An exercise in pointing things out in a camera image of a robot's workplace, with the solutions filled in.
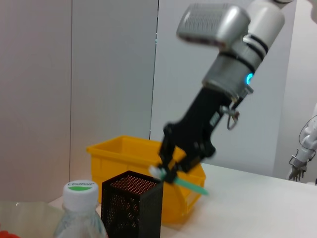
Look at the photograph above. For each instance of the yellow plastic bin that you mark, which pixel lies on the yellow plastic bin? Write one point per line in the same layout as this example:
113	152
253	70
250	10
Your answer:
111	158

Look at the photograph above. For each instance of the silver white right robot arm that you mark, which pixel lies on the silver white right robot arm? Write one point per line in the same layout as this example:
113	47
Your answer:
237	44

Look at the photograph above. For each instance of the clear water bottle green label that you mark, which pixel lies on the clear water bottle green label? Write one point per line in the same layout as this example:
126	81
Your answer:
79	198

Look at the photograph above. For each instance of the red-orange toy orange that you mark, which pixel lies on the red-orange toy orange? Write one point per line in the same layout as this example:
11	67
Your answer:
7	234

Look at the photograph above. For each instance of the green utility knife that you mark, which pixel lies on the green utility knife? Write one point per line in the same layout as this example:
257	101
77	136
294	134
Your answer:
190	187

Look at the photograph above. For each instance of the black mesh pen holder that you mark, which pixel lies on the black mesh pen holder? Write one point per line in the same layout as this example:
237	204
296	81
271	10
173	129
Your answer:
131	208

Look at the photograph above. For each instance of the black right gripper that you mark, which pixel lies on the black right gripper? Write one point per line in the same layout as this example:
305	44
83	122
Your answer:
200	124

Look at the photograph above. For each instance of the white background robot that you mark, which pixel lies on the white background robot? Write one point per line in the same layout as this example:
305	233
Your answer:
305	148

